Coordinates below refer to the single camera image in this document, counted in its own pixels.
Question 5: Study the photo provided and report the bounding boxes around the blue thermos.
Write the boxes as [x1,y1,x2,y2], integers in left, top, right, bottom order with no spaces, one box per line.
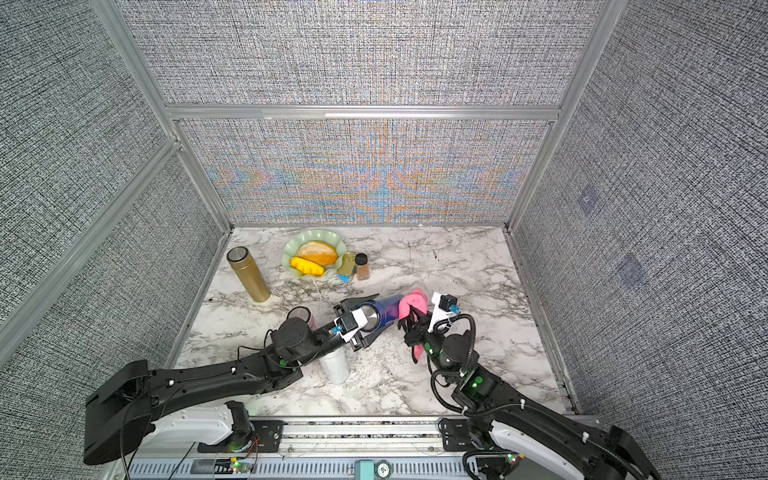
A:
[359,294,404,333]

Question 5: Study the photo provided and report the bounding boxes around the small brown spice jar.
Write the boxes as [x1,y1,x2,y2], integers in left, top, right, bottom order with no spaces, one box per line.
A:
[355,253,370,281]

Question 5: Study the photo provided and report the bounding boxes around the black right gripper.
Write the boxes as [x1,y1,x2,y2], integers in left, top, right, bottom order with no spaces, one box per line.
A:
[406,303,457,389]

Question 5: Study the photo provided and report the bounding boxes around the pink cloth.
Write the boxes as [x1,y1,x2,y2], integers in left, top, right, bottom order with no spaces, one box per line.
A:
[398,289,428,331]

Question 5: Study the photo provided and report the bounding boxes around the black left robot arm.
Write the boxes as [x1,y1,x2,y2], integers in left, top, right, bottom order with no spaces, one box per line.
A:
[83,295,377,465]

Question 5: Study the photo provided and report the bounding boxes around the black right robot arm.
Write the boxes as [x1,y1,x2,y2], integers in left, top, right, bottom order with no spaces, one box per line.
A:
[398,309,661,479]

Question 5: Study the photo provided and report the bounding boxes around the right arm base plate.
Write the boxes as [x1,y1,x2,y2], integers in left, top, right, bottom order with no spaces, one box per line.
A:
[438,417,499,452]

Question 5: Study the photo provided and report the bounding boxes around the yellow banana toy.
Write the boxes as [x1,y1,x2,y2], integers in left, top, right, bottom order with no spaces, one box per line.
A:
[289,257,325,277]

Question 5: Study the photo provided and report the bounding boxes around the gold gradient thermos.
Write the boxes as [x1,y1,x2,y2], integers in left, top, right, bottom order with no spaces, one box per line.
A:
[226,246,271,303]

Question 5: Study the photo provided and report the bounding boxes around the green scalloped plate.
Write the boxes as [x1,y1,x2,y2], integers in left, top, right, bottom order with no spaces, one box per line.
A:
[282,229,348,278]

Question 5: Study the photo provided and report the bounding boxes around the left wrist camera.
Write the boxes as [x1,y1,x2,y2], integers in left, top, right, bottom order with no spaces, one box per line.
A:
[331,308,368,343]

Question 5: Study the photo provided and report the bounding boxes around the white thermos black lid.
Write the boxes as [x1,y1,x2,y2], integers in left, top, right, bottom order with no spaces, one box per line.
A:
[320,348,350,385]

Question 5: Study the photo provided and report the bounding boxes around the pink thermos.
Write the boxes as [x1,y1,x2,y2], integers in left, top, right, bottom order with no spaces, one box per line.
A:
[286,306,316,331]

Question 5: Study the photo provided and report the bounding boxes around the orange bread bun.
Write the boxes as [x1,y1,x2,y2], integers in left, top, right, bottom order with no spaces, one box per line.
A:
[295,241,339,267]

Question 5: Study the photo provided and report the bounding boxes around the aluminium front rail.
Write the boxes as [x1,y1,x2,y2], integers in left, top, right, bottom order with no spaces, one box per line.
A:
[101,415,619,480]

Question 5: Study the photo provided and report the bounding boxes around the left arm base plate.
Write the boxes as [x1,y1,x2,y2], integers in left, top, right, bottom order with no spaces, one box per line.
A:
[197,420,285,455]

